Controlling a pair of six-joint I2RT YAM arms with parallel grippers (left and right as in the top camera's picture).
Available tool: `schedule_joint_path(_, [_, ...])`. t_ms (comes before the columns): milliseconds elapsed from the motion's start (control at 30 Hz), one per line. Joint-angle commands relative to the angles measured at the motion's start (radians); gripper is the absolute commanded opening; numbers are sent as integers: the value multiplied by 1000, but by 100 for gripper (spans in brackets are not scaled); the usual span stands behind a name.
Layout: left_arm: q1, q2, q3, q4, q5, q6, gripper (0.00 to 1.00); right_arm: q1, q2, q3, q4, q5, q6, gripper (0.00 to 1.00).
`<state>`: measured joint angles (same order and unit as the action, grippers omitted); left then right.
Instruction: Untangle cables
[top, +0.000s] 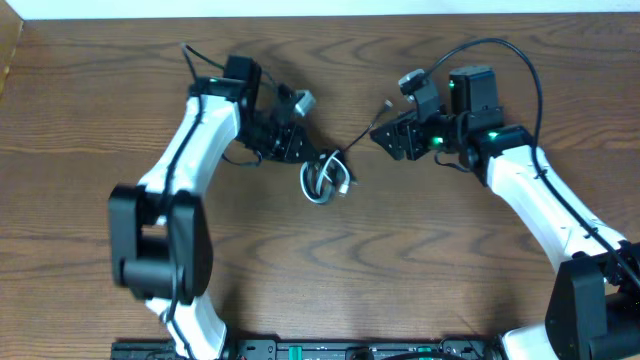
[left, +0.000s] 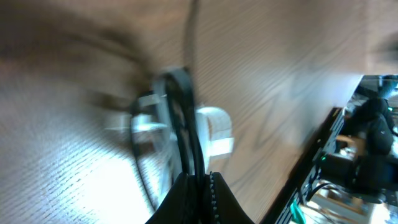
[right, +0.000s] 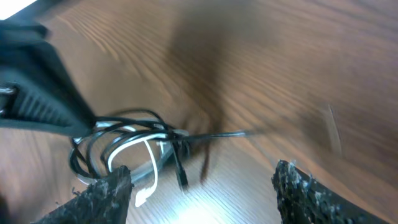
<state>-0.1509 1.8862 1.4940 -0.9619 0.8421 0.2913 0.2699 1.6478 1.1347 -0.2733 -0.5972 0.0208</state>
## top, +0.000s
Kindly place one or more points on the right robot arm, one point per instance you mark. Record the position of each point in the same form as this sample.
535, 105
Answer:
593, 311

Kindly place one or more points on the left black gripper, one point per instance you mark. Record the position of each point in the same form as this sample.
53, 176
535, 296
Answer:
285, 141

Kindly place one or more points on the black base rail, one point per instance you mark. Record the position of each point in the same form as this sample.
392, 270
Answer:
273, 348

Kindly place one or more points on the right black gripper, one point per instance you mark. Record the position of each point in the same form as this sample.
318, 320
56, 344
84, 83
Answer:
408, 126

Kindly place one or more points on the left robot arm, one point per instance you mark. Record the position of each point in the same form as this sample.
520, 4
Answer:
160, 245

